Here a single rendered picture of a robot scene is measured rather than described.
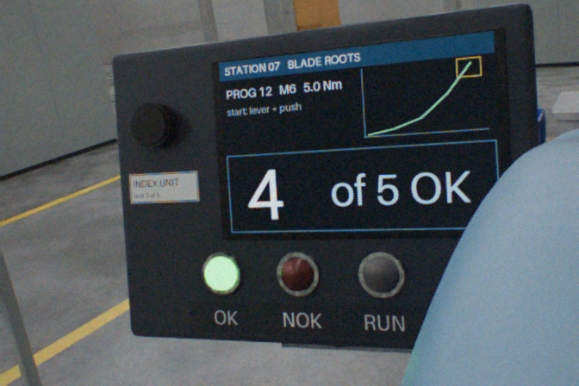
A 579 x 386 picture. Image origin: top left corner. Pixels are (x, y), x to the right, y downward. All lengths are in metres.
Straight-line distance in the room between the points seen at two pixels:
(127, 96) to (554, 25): 7.75
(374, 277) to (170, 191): 0.14
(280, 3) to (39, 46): 2.48
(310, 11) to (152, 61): 8.24
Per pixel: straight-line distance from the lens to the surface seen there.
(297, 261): 0.36
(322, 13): 8.65
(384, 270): 0.34
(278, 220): 0.36
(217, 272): 0.37
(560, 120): 3.62
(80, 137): 6.74
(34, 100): 6.46
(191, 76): 0.38
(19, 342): 2.11
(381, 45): 0.35
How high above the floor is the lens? 1.27
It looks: 16 degrees down
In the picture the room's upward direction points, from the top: 8 degrees counter-clockwise
